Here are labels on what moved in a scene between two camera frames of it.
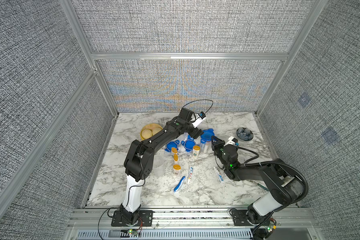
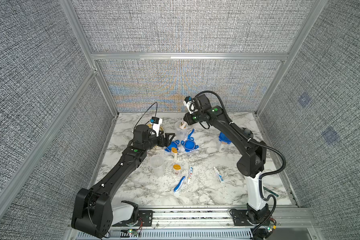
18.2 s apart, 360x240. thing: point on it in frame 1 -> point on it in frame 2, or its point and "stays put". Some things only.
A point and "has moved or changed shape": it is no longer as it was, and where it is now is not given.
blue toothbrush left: x=178 y=185 stays put
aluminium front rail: x=299 y=218 stays put
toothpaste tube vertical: x=220 y=177 stays put
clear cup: x=206 y=147 has moved or changed shape
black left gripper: x=196 y=133 -> x=166 y=142
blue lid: x=172 y=146 stays put
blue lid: x=207 y=134 -> x=223 y=137
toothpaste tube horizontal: x=190 y=174 stays put
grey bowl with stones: x=244 y=134 stays put
